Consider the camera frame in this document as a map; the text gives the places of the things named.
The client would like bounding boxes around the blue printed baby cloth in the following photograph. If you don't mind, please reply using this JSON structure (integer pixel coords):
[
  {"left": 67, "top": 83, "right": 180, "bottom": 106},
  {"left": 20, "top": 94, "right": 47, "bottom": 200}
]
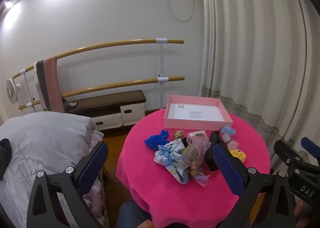
[{"left": 154, "top": 139, "right": 191, "bottom": 184}]

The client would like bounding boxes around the person's leg in jeans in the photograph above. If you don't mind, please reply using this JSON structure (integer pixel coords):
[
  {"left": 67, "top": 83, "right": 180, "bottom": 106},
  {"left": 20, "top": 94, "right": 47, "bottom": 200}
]
[{"left": 116, "top": 200, "right": 153, "bottom": 228}]

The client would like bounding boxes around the royal blue cloth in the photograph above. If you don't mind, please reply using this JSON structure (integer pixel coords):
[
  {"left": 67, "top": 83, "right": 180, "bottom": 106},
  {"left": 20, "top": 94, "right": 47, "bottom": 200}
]
[{"left": 144, "top": 129, "right": 170, "bottom": 151}]

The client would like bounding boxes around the pastel ribbon hair bow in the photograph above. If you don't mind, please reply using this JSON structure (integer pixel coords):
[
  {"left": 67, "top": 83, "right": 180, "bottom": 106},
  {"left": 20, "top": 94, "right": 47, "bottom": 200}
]
[{"left": 189, "top": 161, "right": 211, "bottom": 188}]

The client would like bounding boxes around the grey bed duvet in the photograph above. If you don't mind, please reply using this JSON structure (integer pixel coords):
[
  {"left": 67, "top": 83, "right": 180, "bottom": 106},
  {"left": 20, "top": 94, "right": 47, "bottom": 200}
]
[{"left": 0, "top": 111, "right": 105, "bottom": 228}]

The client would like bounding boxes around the small white fan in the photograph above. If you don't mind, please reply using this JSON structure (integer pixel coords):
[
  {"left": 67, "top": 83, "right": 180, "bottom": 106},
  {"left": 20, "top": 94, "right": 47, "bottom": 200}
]
[{"left": 5, "top": 78, "right": 22, "bottom": 105}]

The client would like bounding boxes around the black pouch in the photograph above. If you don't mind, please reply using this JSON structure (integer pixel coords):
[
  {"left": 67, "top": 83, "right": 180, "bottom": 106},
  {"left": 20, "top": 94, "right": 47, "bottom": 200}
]
[{"left": 204, "top": 131, "right": 223, "bottom": 171}]

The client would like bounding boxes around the cream pleated curtain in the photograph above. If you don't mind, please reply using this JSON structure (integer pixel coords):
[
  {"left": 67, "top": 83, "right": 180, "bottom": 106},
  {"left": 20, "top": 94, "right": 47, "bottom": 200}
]
[{"left": 199, "top": 0, "right": 320, "bottom": 165}]

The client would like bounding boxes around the dark cloth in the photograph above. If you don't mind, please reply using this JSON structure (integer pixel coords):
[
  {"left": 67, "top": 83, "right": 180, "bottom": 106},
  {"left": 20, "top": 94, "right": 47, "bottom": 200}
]
[{"left": 0, "top": 139, "right": 12, "bottom": 181}]

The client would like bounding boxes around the white power cable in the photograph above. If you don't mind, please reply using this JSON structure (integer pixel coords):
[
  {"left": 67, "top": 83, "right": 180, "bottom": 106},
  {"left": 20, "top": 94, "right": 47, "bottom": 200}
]
[{"left": 166, "top": 0, "right": 196, "bottom": 22}]

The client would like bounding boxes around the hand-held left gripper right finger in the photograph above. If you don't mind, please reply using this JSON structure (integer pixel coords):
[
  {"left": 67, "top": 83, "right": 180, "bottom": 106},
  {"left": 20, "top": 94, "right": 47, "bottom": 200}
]
[{"left": 212, "top": 143, "right": 297, "bottom": 228}]

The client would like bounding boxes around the pink hanging mat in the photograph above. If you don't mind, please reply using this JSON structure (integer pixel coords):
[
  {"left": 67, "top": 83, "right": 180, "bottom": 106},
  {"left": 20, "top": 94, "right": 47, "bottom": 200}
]
[{"left": 43, "top": 56, "right": 66, "bottom": 114}]

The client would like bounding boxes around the low white drawer bench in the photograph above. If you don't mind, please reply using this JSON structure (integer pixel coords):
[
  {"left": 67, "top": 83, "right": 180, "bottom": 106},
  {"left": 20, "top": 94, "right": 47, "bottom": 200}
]
[{"left": 63, "top": 90, "right": 146, "bottom": 131}]

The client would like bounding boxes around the pink organza bag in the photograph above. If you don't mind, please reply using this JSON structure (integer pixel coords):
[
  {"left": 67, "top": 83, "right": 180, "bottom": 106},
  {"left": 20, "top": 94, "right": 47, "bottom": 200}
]
[{"left": 182, "top": 135, "right": 212, "bottom": 168}]

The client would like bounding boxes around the wooden barre rail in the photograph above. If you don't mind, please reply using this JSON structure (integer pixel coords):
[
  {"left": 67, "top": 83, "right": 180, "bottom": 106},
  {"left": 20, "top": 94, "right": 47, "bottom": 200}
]
[
  {"left": 12, "top": 39, "right": 184, "bottom": 80},
  {"left": 19, "top": 76, "right": 185, "bottom": 110}
]

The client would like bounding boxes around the pink floral bed sheet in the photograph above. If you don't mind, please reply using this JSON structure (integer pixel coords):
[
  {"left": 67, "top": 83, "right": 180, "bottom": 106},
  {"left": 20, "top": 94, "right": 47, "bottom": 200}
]
[{"left": 84, "top": 180, "right": 109, "bottom": 228}]

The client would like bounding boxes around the grey hanging cloth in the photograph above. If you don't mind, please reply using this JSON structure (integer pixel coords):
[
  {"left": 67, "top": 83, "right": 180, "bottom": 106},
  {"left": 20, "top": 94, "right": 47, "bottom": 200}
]
[{"left": 34, "top": 60, "right": 51, "bottom": 111}]

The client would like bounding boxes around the round table, pink cloth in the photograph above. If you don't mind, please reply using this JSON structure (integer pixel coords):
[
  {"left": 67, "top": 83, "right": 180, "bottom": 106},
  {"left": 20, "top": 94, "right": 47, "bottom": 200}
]
[{"left": 116, "top": 108, "right": 272, "bottom": 228}]

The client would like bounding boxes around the yellow crochet piece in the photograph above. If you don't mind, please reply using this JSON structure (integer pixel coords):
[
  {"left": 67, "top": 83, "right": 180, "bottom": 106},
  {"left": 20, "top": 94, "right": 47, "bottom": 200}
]
[{"left": 229, "top": 149, "right": 248, "bottom": 164}]

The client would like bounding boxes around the white barre post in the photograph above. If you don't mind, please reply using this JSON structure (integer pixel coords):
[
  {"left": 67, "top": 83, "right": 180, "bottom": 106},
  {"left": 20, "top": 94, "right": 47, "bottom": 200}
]
[
  {"left": 20, "top": 68, "right": 35, "bottom": 109},
  {"left": 155, "top": 38, "right": 168, "bottom": 109}
]

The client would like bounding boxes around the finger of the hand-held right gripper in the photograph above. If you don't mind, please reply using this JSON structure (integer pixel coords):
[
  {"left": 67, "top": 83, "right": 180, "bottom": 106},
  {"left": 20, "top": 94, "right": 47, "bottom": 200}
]
[
  {"left": 301, "top": 137, "right": 320, "bottom": 163},
  {"left": 274, "top": 140, "right": 304, "bottom": 176}
]

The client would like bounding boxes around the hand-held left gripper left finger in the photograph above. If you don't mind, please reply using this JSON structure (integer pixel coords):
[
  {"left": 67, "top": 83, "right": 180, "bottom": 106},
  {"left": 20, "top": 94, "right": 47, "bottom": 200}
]
[{"left": 26, "top": 141, "right": 109, "bottom": 228}]

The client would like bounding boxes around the white bench drawer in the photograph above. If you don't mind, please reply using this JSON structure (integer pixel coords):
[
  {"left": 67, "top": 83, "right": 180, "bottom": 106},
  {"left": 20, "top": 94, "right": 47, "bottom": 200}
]
[
  {"left": 92, "top": 114, "right": 123, "bottom": 131},
  {"left": 120, "top": 104, "right": 146, "bottom": 126}
]

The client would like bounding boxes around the pink cardboard box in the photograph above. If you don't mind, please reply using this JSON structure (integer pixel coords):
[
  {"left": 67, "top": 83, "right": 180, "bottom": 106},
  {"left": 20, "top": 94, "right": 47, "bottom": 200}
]
[{"left": 163, "top": 94, "right": 234, "bottom": 129}]

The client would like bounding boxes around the clear packet with dark clip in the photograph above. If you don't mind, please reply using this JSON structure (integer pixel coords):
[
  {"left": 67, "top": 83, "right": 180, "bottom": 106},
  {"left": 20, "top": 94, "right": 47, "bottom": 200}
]
[{"left": 222, "top": 137, "right": 241, "bottom": 151}]

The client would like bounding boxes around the small pink grey object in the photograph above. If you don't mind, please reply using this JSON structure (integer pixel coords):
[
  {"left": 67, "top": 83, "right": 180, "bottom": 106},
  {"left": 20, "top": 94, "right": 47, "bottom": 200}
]
[{"left": 62, "top": 98, "right": 78, "bottom": 108}]

